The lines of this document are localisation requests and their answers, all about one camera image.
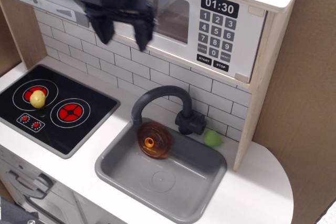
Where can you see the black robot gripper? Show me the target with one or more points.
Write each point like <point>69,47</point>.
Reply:
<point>140,13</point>

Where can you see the white toy microwave door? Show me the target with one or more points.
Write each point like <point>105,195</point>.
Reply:
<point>220,35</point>

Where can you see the black toy stovetop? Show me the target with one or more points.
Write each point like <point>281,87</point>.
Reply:
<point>71,114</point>

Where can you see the yellow toy potato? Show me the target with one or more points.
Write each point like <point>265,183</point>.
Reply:
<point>37,99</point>

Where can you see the dark grey toy faucet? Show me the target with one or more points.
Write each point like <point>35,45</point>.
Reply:
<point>187,120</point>

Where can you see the green toy pear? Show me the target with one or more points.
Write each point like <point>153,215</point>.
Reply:
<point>212,139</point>

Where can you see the grey toy sink basin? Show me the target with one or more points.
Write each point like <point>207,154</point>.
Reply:
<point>179,186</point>

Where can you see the grey toy oven door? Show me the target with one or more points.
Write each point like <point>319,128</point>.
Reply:
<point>59,206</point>

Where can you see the brown cardboard panel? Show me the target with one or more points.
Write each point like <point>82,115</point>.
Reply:
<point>297,122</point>

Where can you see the grey oven door handle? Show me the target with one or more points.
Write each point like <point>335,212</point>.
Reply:
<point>37,188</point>

